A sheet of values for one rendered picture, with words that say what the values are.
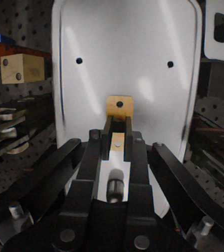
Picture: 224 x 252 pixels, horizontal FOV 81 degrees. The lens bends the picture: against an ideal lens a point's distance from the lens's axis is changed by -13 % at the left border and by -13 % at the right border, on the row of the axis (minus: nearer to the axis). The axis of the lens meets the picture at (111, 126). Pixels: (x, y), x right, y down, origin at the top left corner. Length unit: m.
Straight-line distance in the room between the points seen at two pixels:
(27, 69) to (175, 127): 0.22
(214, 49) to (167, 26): 0.08
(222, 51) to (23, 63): 0.27
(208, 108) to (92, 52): 0.49
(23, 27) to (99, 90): 0.49
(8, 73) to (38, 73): 0.04
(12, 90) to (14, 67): 0.48
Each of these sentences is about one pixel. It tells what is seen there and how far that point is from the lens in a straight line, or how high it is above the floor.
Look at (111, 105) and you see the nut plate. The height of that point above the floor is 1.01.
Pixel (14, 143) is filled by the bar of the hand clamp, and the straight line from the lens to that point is 0.22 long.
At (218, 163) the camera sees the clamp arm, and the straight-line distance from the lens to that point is 0.25.
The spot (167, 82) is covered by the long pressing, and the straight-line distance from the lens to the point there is 0.23.
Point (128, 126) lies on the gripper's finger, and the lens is 0.17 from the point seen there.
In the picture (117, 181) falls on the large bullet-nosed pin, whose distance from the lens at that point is 0.28.
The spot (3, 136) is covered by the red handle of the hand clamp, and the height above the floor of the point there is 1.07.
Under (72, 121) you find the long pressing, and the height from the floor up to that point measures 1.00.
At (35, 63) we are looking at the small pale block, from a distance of 0.22.
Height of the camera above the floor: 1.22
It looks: 70 degrees down
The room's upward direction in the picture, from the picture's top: 168 degrees counter-clockwise
